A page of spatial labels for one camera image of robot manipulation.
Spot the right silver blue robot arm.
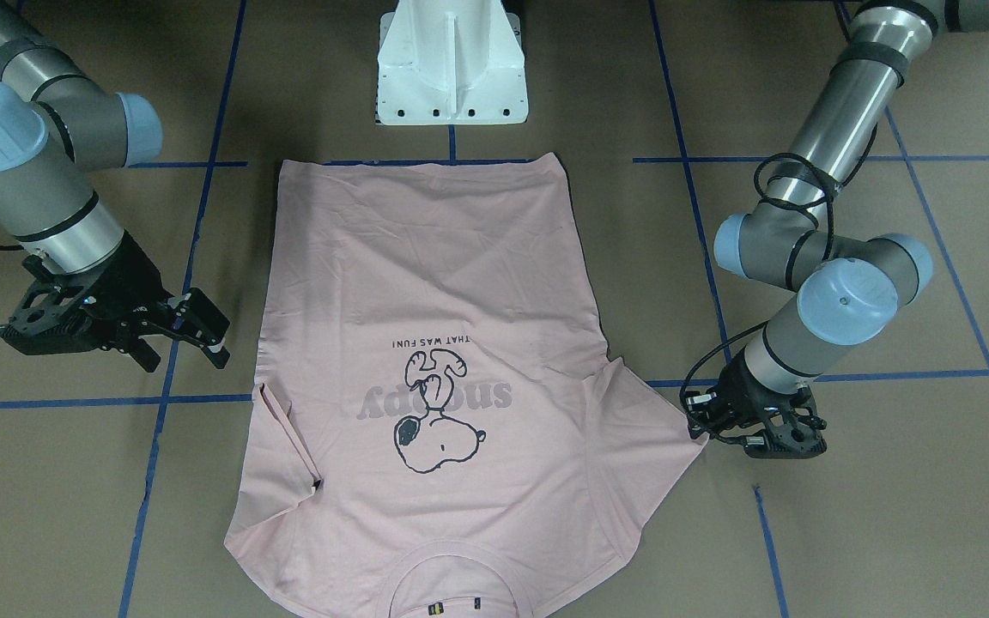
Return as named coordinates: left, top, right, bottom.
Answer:
left=0, top=1, right=230, bottom=372

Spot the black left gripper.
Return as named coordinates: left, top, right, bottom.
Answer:
left=683, top=365, right=827, bottom=460

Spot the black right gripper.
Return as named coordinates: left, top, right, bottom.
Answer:
left=3, top=233, right=230, bottom=369

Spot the brown paper table cover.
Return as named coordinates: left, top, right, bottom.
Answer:
left=0, top=1, right=989, bottom=617

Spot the pink Snoopy t-shirt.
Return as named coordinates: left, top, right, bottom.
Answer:
left=225, top=154, right=704, bottom=617

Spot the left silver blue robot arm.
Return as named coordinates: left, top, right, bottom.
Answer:
left=680, top=1, right=989, bottom=460

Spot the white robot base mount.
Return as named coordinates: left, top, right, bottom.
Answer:
left=374, top=1, right=530, bottom=126

